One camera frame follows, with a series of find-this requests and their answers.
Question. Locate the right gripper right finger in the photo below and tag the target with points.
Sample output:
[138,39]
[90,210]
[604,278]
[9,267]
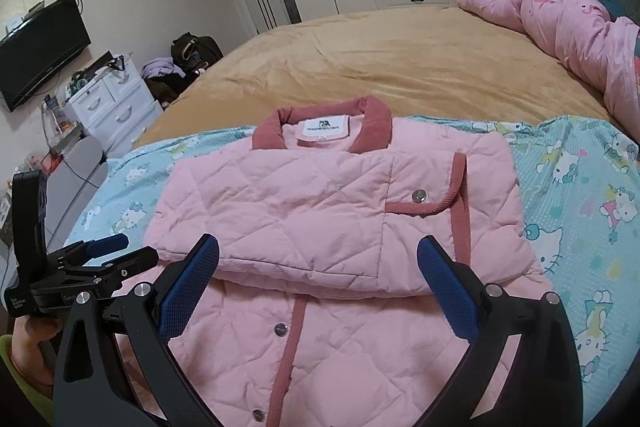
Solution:
[543,387]

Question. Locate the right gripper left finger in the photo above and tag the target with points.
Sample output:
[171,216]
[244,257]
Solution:
[91,386]

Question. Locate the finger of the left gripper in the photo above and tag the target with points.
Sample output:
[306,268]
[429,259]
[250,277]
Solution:
[126,266]
[108,245]

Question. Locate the pink quilted jacket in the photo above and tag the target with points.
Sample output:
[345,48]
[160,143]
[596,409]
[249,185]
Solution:
[318,314]

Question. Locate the purple clothes pile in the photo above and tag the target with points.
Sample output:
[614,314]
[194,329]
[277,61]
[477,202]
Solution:
[161,67]

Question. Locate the person's left hand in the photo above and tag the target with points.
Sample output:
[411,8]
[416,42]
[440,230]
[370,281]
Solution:
[26,353]

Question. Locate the white drawer chest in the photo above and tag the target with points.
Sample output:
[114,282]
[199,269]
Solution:
[115,107]

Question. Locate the Hello Kitty blue sheet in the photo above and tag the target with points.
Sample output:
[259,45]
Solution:
[580,183]

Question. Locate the black backpack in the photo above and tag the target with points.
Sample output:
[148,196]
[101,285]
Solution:
[192,53]

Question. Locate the tan bed blanket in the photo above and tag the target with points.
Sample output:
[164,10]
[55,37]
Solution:
[440,62]

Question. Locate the pink crumpled duvet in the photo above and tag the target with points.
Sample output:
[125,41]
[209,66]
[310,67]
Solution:
[593,39]

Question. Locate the black wall television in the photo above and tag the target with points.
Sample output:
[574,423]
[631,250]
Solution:
[39,48]

